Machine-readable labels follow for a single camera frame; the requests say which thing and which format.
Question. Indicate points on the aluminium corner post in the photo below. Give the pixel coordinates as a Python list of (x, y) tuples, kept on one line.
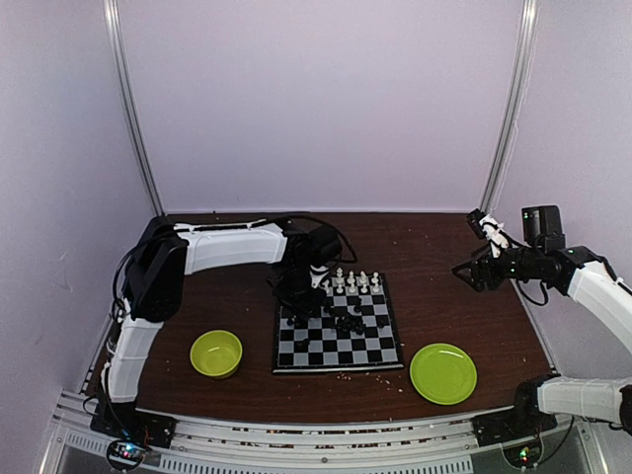
[(517, 90), (131, 116)]

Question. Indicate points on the black and grey chessboard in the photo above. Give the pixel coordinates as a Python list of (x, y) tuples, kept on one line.
[(355, 331)]

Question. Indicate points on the green bowl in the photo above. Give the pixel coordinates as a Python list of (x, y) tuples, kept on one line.
[(216, 354)]

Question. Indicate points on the right aluminium corner post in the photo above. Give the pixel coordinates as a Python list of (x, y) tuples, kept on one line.
[(517, 90)]

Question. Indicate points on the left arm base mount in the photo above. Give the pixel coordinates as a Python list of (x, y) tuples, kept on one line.
[(124, 421)]

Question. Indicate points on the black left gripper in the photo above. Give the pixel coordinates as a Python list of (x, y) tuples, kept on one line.
[(303, 310)]

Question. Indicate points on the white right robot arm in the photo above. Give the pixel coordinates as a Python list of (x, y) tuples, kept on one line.
[(576, 272)]

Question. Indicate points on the left aluminium corner post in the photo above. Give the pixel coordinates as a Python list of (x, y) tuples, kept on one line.
[(131, 116)]

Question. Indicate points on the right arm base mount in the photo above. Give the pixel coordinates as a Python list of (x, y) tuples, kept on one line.
[(523, 419)]

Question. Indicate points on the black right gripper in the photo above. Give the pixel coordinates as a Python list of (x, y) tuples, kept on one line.
[(478, 264)]

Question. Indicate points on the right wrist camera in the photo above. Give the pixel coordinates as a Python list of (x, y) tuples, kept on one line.
[(485, 226)]

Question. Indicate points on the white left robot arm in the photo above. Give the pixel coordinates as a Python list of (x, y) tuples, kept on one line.
[(148, 289)]

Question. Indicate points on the green plate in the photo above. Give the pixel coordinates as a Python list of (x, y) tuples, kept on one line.
[(443, 374)]

